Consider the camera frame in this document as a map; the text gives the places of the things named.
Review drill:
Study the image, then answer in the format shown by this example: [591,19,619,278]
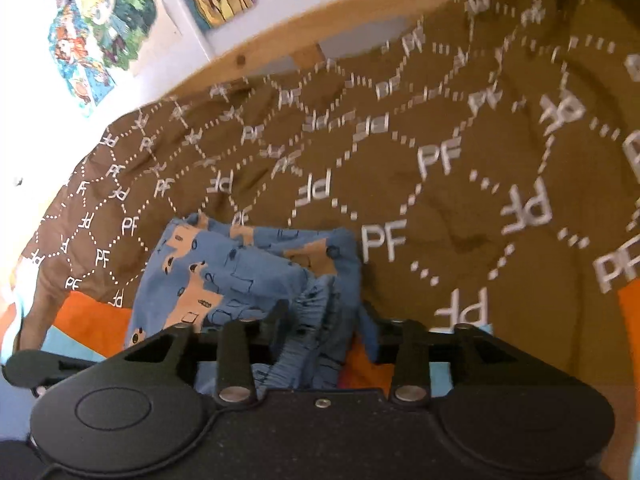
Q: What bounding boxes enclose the orange and light blue bedsheet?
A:
[0,280,640,443]

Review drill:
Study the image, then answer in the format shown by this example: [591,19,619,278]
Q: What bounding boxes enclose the wooden bed frame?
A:
[164,0,526,98]

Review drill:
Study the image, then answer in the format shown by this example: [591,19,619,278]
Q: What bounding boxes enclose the brown printed blanket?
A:
[15,0,640,387]

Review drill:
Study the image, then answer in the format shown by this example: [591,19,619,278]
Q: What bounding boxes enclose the cartoon wall poster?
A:
[47,0,184,119]

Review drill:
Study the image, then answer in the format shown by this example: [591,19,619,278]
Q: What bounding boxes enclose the blue pants with orange print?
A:
[122,212,382,394]

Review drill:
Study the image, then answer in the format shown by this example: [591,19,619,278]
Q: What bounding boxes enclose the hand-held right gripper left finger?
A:
[122,305,286,407]

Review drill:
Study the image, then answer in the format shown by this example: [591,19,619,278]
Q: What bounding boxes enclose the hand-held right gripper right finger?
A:
[357,304,518,406]

